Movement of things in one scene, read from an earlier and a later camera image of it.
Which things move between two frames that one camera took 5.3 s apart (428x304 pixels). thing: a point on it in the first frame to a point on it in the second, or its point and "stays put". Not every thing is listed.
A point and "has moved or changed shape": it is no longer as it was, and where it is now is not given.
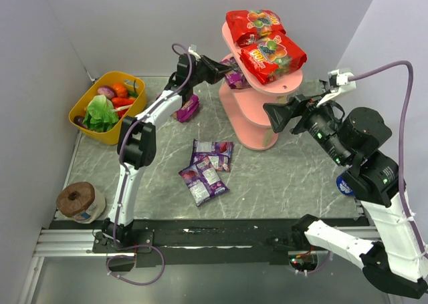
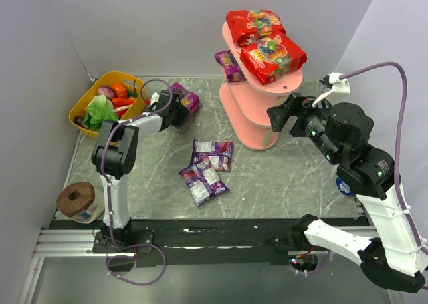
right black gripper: [301, 113] stays put
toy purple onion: [108, 91] stays put
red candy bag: [272, 57] stays put
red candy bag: [247, 26] stays put
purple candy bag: [235, 77] has moved or changed shape
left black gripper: [203, 69] to [177, 108]
